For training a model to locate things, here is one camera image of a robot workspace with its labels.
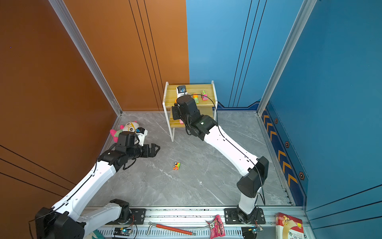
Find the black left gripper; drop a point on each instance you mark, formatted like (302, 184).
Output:
(147, 153)

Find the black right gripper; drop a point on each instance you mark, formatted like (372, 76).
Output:
(176, 109)

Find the green orange toy truck top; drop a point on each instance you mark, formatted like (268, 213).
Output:
(196, 98)

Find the pink toy truck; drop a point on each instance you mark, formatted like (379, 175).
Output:
(204, 95)

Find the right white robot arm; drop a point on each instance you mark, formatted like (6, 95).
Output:
(253, 170)

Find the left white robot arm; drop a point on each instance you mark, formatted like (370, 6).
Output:
(64, 220)

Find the plush doll pink white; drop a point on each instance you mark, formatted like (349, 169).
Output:
(130, 126)

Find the green circuit board left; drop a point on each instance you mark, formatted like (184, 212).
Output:
(122, 232)

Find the teal cloth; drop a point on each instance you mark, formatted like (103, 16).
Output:
(95, 235)

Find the pink snack packet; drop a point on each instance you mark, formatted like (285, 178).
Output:
(216, 227)

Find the circuit board right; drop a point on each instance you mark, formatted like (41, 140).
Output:
(251, 232)

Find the red white box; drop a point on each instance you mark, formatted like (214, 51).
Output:
(288, 227)

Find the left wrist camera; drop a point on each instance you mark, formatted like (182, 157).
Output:
(141, 134)

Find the white shelf frame with wood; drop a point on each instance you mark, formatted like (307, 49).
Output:
(205, 107)

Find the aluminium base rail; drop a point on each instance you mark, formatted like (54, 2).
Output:
(194, 219)

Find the red handled tool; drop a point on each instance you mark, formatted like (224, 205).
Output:
(169, 229)

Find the aluminium corner post right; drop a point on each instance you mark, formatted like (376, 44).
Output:
(291, 41)

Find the aluminium corner post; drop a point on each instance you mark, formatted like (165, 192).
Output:
(74, 33)
(291, 41)

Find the aluminium corner post left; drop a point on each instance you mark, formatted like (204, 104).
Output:
(74, 33)

